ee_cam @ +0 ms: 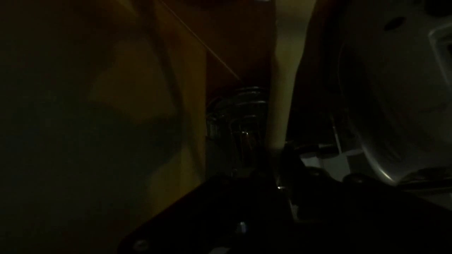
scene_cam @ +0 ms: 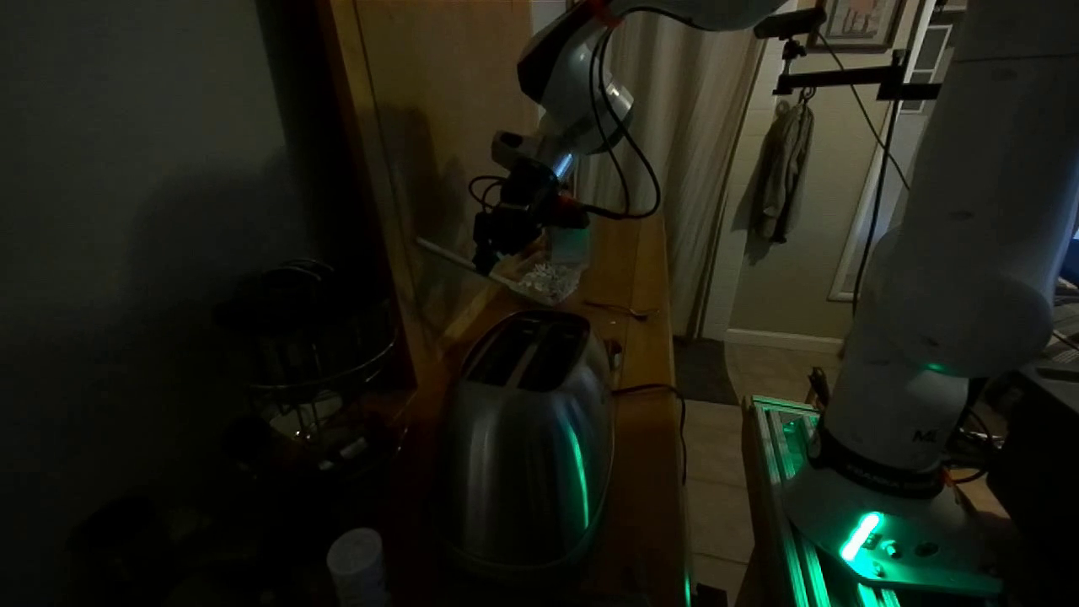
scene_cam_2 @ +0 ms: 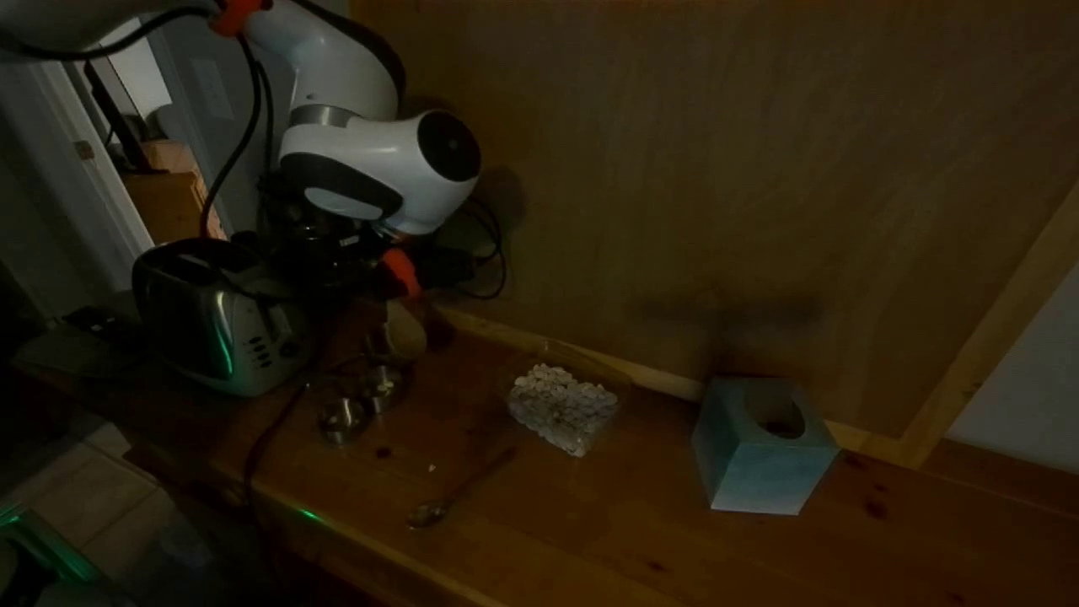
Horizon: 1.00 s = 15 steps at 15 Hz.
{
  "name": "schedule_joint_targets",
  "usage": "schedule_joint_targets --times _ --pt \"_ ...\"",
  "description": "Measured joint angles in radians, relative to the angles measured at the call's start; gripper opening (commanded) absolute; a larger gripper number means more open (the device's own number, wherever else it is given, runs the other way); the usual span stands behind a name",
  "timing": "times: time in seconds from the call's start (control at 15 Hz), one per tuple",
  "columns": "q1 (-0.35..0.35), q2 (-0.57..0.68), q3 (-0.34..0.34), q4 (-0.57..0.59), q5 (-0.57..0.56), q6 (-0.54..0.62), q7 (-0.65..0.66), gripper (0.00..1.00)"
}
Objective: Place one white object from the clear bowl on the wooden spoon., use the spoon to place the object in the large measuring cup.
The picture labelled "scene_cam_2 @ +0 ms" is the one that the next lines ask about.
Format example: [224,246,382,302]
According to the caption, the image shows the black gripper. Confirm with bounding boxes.
[283,214,451,302]

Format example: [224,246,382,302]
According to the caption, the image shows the wooden spoon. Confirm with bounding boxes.
[382,292,439,364]

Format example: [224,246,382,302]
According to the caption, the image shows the small black object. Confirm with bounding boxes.
[60,300,134,341]

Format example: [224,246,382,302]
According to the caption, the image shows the metal spoon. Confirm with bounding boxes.
[402,444,523,534]

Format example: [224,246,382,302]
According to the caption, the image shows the stainless steel toaster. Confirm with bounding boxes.
[132,234,318,401]

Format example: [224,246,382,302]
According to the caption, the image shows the wooden block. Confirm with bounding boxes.
[114,137,221,246]

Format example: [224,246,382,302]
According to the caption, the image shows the white door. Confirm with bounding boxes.
[0,54,153,316]

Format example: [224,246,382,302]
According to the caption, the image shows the large wooden back panel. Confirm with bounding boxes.
[346,0,1079,469]

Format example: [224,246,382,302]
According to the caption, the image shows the blue box with round hole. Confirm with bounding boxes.
[687,371,842,520]

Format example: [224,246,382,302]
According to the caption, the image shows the black toaster power cable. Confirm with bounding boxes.
[237,374,318,516]

